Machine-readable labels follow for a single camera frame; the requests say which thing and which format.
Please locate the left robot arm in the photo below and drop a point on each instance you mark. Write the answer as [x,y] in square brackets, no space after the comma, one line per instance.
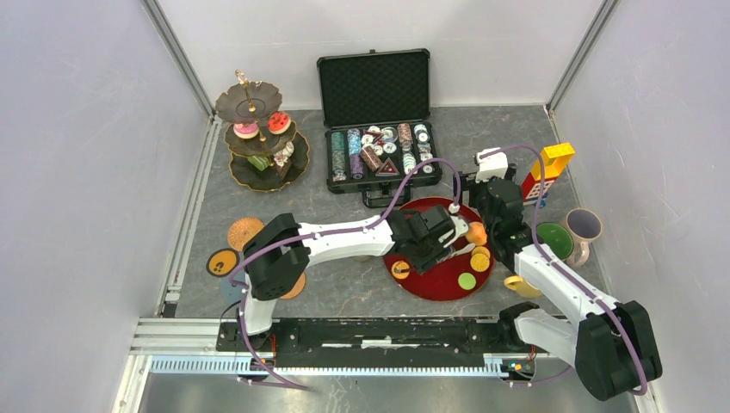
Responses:
[276,257]

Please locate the red round tray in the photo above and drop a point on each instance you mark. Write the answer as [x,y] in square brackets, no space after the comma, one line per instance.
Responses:
[440,282]

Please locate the woven coaster front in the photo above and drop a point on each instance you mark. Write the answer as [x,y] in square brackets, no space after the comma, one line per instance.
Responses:
[297,288]

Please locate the yellow round cookie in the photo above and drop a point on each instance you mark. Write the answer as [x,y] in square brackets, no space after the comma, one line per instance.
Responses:
[400,270]

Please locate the orange black coaster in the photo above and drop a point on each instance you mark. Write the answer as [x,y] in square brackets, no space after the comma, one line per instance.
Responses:
[222,262]

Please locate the woven coaster left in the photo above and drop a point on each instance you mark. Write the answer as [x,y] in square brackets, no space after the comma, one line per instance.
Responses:
[242,231]

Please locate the woven coaster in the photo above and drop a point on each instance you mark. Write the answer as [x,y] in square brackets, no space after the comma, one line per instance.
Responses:
[297,288]
[242,231]

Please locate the red frosted donut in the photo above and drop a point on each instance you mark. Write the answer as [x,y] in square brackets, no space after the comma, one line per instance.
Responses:
[279,122]

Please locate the toy block tower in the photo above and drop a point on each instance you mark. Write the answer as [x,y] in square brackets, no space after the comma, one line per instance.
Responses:
[555,159]

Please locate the green macaron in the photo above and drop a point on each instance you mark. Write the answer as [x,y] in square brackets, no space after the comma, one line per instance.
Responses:
[467,281]

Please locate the orange waffle biscuit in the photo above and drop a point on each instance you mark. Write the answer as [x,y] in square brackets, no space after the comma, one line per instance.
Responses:
[480,262]

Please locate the orange round biscuit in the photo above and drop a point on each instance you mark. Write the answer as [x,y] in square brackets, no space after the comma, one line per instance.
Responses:
[481,250]

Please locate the white rectangular pastry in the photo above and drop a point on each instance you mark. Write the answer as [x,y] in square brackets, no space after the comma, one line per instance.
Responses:
[261,163]

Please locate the blue round coaster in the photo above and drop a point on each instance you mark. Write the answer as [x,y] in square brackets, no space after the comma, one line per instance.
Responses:
[233,292]

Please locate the chocolate cake slice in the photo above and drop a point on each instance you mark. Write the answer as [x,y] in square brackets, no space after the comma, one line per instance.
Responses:
[282,166]

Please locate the white striped donut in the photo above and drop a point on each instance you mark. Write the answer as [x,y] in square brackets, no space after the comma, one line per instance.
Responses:
[282,156]

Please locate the pink frosted donut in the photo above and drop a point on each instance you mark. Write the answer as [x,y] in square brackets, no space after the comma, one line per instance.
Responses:
[246,131]

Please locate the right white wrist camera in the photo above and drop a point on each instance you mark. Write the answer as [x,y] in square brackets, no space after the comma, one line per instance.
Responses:
[492,163]

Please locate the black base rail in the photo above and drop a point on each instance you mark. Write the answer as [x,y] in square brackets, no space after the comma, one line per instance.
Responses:
[372,347]

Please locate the orange peach bun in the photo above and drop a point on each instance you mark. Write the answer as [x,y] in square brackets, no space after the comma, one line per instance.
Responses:
[476,234]

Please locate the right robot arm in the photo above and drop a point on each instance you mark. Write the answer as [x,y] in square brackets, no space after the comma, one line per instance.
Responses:
[610,344]

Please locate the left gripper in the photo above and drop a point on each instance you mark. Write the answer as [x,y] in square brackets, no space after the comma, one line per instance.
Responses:
[422,264]

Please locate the black poker chip case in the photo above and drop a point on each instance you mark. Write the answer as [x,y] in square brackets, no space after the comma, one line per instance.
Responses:
[376,116]

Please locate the beige purple mug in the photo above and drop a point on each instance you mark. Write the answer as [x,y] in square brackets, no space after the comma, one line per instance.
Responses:
[584,227]

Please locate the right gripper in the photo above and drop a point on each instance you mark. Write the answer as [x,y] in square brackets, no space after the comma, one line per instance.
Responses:
[467,182]

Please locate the three-tier dessert stand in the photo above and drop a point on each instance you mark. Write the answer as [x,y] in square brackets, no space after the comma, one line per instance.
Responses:
[254,102]

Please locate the yellow cup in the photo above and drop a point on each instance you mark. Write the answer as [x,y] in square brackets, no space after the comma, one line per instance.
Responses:
[521,287]

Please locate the green bowl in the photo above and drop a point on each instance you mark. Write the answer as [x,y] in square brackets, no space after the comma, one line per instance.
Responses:
[557,238]

